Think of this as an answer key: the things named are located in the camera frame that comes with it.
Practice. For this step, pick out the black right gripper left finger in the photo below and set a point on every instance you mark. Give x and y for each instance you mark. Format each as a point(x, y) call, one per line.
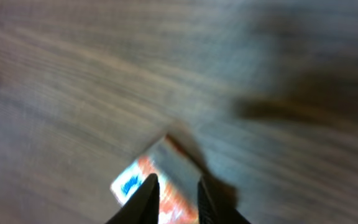
point(142, 207)

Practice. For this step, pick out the orange red wipes pack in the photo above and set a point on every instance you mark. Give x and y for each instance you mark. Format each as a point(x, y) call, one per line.
point(178, 161)

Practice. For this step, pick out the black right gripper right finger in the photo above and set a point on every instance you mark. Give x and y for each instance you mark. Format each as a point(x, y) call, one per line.
point(213, 207)

